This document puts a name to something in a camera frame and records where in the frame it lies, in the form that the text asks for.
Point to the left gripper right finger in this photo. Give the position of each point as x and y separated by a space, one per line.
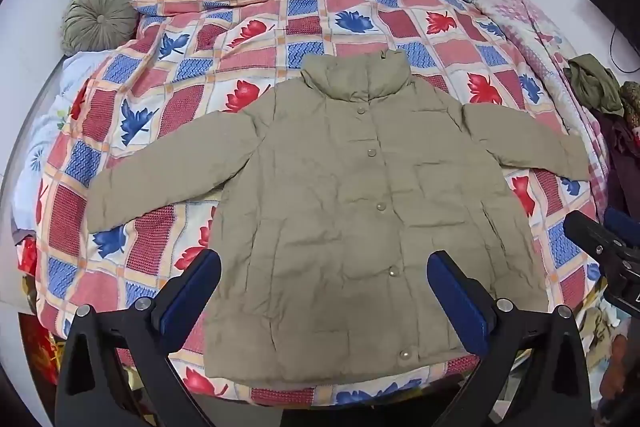
555 388

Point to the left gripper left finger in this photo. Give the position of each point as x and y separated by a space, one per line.
92 387

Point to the khaki puffer jacket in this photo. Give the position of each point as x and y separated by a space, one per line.
335 188

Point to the olive green crumpled garment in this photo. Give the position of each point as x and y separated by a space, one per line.
594 86

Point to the pink floral blanket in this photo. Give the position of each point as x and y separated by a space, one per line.
539 39

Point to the round green pleated cushion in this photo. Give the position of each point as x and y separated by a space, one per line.
97 25

